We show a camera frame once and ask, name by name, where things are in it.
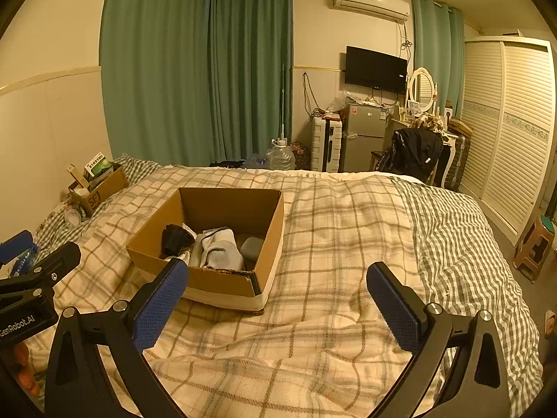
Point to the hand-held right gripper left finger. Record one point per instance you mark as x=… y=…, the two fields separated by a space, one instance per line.
x=161 y=305

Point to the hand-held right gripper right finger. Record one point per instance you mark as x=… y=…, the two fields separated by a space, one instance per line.
x=396 y=309

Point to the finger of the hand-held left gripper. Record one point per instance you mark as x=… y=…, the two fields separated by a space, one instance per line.
x=17 y=244
x=52 y=265

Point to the white cloth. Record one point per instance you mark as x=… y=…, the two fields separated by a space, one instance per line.
x=185 y=257

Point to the black pouch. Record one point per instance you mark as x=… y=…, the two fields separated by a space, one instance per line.
x=174 y=239

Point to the white sock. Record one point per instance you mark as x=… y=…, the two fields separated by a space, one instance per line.
x=217 y=250

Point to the grey rounded case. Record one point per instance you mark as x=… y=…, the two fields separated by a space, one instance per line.
x=250 y=248

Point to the large cardboard box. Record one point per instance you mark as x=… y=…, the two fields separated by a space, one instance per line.
x=226 y=209

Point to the person's left hand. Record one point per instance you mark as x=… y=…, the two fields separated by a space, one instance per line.
x=27 y=368

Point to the blue water bottle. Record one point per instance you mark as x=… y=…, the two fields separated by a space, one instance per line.
x=27 y=257

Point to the clear plastic item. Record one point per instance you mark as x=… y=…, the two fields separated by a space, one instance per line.
x=73 y=217

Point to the beige slim carton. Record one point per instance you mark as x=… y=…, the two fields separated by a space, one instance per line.
x=77 y=176

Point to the small printed cardboard box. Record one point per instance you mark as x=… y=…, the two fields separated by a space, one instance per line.
x=104 y=189

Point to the cream plaid blanket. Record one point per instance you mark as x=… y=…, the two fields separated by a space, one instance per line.
x=339 y=235

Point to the green and black packet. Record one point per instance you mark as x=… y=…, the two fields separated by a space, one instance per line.
x=98 y=165

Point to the dark chair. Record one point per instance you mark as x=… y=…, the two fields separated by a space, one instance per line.
x=380 y=159

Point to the brown plastic stool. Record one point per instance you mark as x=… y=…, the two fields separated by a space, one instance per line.
x=535 y=244

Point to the black jacket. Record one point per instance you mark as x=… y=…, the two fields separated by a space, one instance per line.
x=413 y=152

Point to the silver small fridge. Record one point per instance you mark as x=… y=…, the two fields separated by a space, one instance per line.
x=363 y=139

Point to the white ribbed suitcase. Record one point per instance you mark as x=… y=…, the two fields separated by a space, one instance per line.
x=326 y=143

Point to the dark patterned bag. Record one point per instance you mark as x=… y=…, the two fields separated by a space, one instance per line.
x=300 y=154

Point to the large clear water jug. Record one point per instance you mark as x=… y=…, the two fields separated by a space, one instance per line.
x=280 y=156

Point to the white louvred wardrobe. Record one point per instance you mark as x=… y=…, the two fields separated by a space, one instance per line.
x=509 y=130

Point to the white oval mirror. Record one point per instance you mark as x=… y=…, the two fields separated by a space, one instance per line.
x=421 y=89

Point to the light green curtain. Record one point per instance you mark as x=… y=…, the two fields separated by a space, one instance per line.
x=152 y=65

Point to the white pole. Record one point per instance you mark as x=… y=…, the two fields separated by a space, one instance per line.
x=283 y=100

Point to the dark green curtain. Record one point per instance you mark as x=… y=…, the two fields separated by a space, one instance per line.
x=250 y=65

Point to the narrow green curtain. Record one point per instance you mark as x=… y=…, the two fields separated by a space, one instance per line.
x=437 y=48

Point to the white air conditioner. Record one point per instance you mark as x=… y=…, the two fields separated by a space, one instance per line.
x=372 y=2

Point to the black wall television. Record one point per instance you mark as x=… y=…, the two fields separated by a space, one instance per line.
x=376 y=69

